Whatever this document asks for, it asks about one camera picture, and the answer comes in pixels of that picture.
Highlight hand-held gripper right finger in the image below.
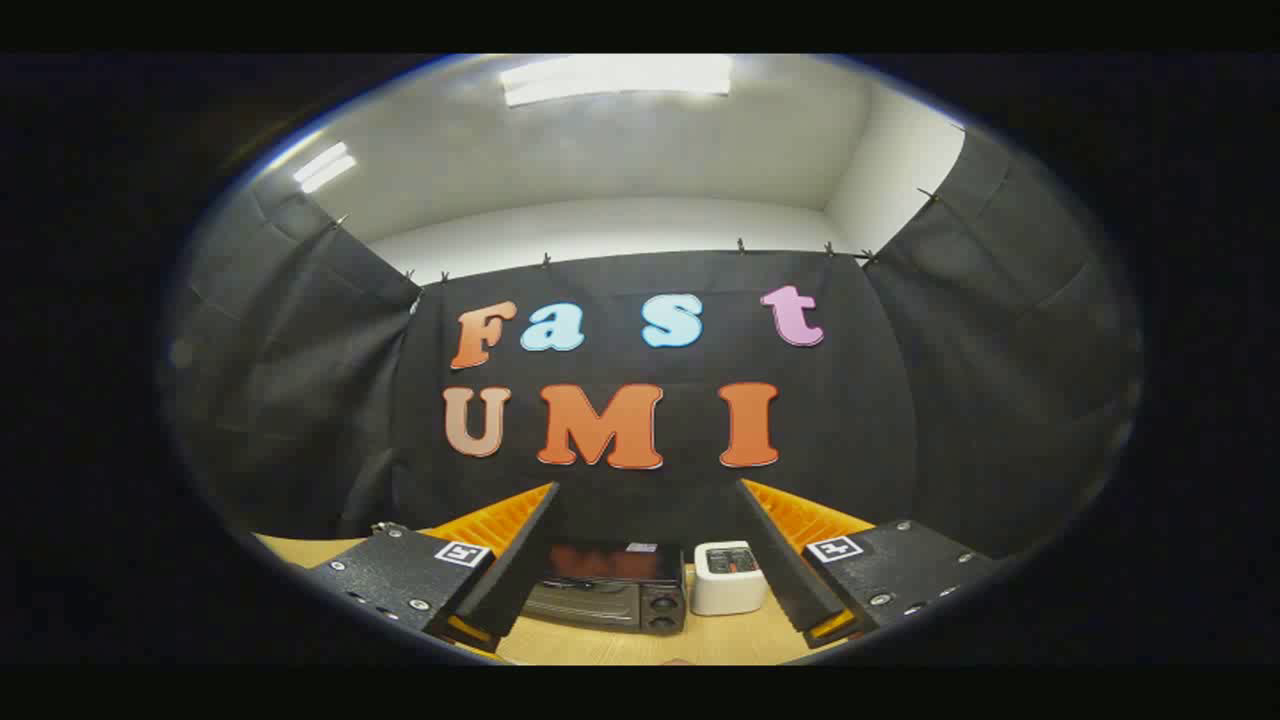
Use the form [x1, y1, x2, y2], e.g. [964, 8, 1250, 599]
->
[737, 478, 1001, 649]

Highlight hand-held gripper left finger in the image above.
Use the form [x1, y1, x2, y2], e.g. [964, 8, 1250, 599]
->
[305, 482, 561, 653]

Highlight black toaster oven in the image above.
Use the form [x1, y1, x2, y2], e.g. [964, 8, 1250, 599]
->
[520, 540, 689, 636]

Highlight white bread toaster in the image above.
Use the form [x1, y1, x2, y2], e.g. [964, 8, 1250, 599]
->
[692, 541, 769, 617]

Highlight black backdrop cloth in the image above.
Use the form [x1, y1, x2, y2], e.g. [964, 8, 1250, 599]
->
[165, 125, 1146, 561]

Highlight small ceiling light panel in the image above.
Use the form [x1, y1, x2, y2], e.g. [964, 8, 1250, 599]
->
[292, 141, 358, 195]

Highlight large ceiling light panel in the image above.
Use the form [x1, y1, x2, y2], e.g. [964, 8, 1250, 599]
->
[500, 55, 734, 108]

